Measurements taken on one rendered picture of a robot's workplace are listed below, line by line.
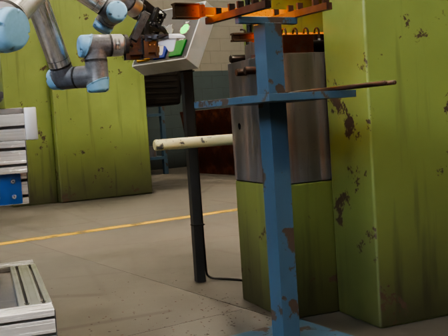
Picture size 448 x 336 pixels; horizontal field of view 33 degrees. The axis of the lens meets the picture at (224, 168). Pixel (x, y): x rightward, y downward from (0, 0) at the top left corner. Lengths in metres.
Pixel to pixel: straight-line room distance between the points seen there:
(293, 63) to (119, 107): 5.12
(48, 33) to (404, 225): 1.32
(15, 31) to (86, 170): 5.46
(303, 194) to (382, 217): 0.31
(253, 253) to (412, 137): 0.75
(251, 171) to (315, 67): 0.45
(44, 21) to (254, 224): 1.03
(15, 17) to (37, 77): 5.42
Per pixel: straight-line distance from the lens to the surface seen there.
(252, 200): 2.77
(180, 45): 3.13
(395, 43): 2.49
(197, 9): 2.25
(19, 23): 2.12
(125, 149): 7.62
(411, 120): 2.51
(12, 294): 2.45
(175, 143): 3.01
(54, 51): 2.57
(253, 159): 2.73
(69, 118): 7.46
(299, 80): 2.60
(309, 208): 2.62
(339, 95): 2.12
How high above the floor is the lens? 0.70
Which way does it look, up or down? 4 degrees down
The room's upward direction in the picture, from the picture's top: 4 degrees counter-clockwise
